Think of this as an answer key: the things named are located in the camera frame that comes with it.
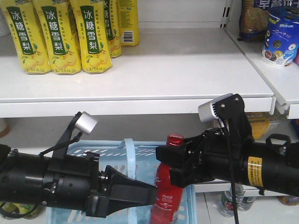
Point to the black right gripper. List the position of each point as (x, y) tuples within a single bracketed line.
[(214, 154)]

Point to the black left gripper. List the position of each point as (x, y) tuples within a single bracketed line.
[(75, 183)]

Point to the red coke bottle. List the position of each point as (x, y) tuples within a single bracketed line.
[(165, 209)]

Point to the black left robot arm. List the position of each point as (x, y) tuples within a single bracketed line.
[(21, 177)]

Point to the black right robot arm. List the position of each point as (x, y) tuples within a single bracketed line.
[(274, 167)]

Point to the white metal shelf unit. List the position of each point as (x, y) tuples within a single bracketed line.
[(188, 54)]

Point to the blue cookie cup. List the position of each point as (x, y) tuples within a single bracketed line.
[(281, 42)]

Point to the yellow pear drink carton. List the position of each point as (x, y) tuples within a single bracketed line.
[(94, 47), (27, 34), (60, 33)]

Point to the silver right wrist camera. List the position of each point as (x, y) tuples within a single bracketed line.
[(224, 107)]

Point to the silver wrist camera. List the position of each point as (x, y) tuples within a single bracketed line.
[(85, 123), (224, 107)]

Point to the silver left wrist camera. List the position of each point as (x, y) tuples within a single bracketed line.
[(85, 123)]

